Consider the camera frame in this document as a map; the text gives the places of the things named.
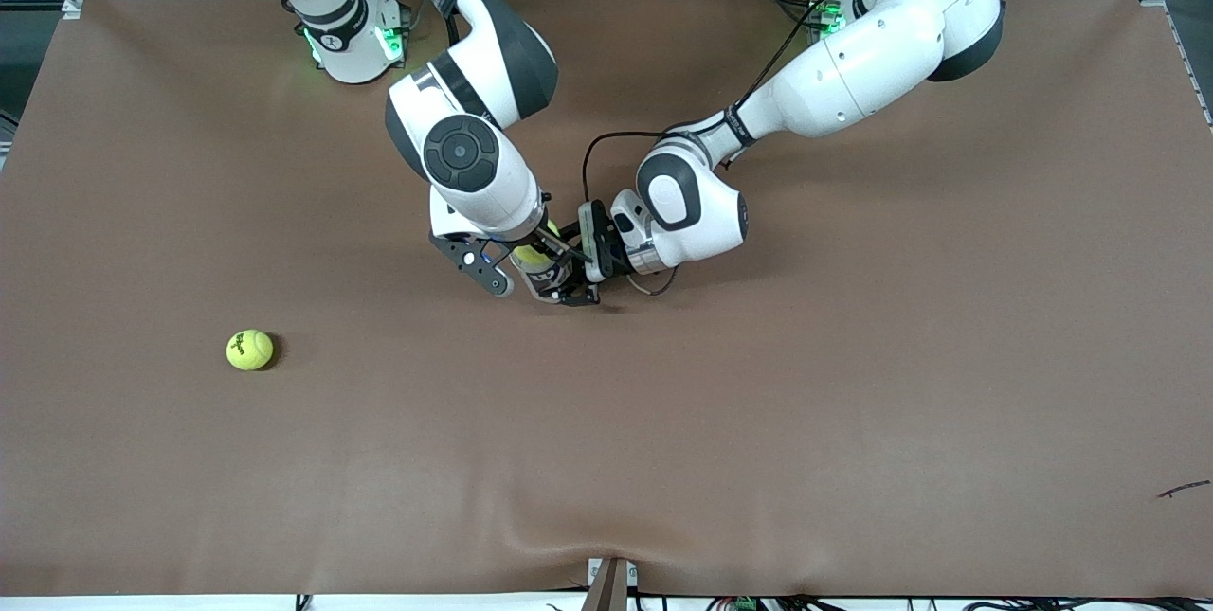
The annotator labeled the clear tennis ball can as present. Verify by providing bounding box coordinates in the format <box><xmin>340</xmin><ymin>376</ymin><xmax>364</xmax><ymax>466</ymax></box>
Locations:
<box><xmin>516</xmin><ymin>242</ymin><xmax>581</xmax><ymax>307</ymax></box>

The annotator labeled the yellow tennis ball green print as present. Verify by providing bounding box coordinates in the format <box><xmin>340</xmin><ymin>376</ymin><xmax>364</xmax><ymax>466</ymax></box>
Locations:
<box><xmin>510</xmin><ymin>221</ymin><xmax>562</xmax><ymax>275</ymax></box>

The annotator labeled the yellow tennis ball black logo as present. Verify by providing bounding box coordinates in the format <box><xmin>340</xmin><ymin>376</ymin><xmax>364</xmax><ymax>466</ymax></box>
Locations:
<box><xmin>226</xmin><ymin>329</ymin><xmax>275</xmax><ymax>372</ymax></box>

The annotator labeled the brown table mat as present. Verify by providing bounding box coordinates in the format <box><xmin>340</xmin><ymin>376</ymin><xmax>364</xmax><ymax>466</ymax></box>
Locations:
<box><xmin>0</xmin><ymin>0</ymin><xmax>1213</xmax><ymax>598</ymax></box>

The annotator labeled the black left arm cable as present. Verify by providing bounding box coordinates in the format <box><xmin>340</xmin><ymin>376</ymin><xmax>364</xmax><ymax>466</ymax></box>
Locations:
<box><xmin>580</xmin><ymin>0</ymin><xmax>854</xmax><ymax>299</ymax></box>

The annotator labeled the metal mounting bracket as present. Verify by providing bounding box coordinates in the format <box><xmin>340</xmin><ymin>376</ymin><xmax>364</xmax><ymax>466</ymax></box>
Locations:
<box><xmin>586</xmin><ymin>556</ymin><xmax>640</xmax><ymax>611</ymax></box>

